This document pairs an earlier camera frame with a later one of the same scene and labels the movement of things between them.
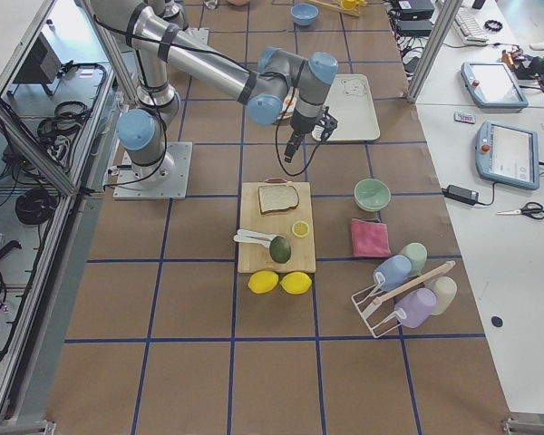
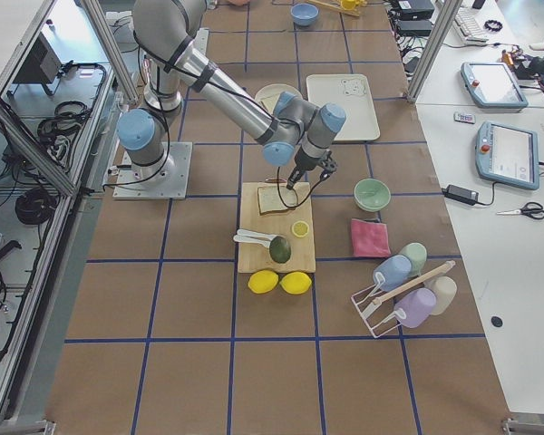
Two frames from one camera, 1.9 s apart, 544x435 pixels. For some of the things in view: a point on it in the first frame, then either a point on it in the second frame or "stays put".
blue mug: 392,273 stays put
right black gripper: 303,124 → 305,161
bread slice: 277,198 stays put
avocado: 279,249 stays put
